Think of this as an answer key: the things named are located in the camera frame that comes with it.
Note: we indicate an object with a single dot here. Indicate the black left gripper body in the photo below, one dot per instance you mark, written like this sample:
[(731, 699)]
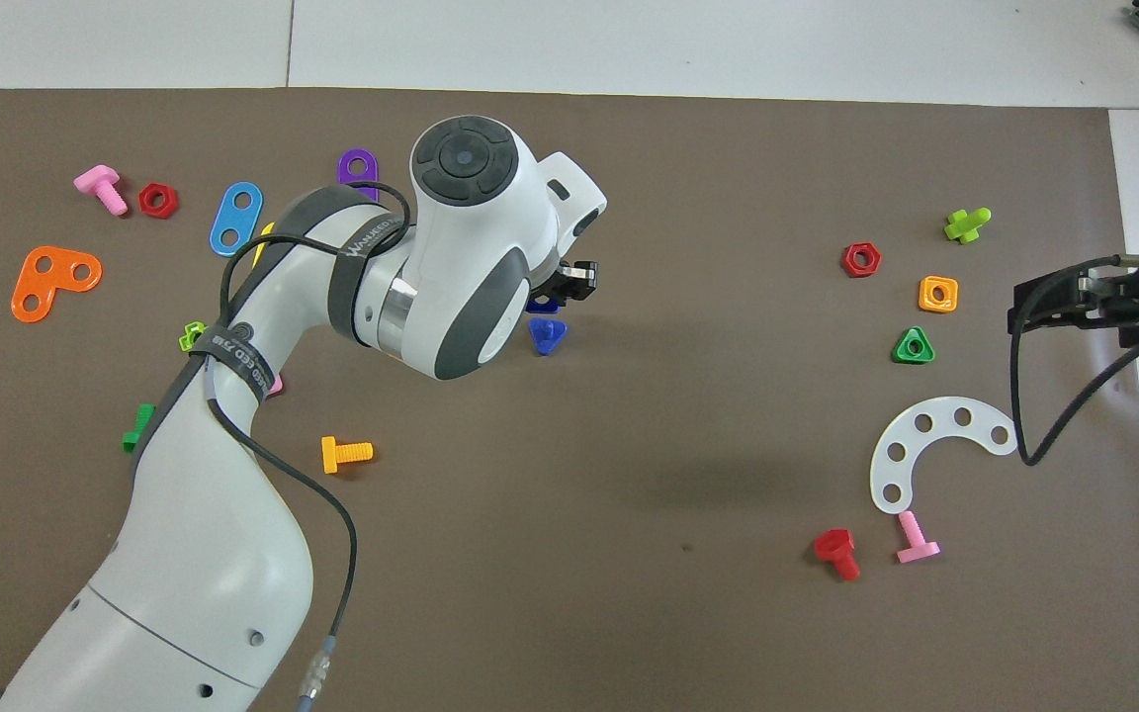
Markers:
[(558, 279)]

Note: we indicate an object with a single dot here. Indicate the dark blue square nut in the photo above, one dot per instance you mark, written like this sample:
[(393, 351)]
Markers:
[(542, 305)]

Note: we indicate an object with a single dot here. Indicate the blue triangle-head screw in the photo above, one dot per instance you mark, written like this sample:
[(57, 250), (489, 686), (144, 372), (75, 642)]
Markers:
[(548, 336)]

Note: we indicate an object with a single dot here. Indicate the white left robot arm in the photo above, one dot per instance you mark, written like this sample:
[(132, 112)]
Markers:
[(233, 514)]

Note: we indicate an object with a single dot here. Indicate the lime green cross-head screw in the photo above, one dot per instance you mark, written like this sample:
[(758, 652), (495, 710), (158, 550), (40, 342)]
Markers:
[(965, 225)]

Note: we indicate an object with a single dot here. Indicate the orange square nut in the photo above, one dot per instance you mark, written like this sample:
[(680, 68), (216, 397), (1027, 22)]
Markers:
[(926, 294)]

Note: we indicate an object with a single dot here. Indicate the green triangle nut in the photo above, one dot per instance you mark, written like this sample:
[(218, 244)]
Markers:
[(902, 349)]

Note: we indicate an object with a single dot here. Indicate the red hexagon nut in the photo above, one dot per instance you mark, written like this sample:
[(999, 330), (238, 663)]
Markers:
[(849, 260), (147, 201)]

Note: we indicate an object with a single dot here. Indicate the pink plastic screw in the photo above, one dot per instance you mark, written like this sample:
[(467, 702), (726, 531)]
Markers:
[(107, 188), (914, 539)]

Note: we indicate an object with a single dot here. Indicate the orange plastic screw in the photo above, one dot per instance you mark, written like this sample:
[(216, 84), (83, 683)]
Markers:
[(342, 454)]

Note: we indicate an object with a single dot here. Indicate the pink square nut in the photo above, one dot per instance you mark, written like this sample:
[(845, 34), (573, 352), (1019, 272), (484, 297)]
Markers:
[(276, 386)]

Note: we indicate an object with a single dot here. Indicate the red hexagon-head screw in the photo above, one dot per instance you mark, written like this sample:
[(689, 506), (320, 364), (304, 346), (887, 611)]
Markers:
[(838, 549)]

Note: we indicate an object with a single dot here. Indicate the green cross-shaped nut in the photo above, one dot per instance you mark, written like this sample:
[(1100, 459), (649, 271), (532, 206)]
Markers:
[(188, 340)]

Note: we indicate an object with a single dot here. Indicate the green plastic screw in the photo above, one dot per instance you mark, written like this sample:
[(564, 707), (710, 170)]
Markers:
[(139, 427)]

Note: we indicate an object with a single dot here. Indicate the white curved five-hole plate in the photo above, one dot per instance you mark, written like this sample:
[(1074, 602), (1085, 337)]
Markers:
[(940, 410)]

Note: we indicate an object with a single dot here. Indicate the brown table mat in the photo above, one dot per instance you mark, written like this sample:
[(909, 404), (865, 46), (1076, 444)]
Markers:
[(678, 494)]

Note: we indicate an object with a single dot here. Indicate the purple four-hole plate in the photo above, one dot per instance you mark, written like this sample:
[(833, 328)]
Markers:
[(347, 158)]

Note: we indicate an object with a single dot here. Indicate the yellow three-hole plate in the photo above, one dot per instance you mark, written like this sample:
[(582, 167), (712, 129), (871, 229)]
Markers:
[(263, 237)]

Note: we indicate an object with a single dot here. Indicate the blue two-hole plate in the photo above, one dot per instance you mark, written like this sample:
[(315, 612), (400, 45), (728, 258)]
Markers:
[(233, 222)]

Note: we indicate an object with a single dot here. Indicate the orange angled three-hole plate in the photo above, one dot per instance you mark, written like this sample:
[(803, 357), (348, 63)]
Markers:
[(50, 282)]

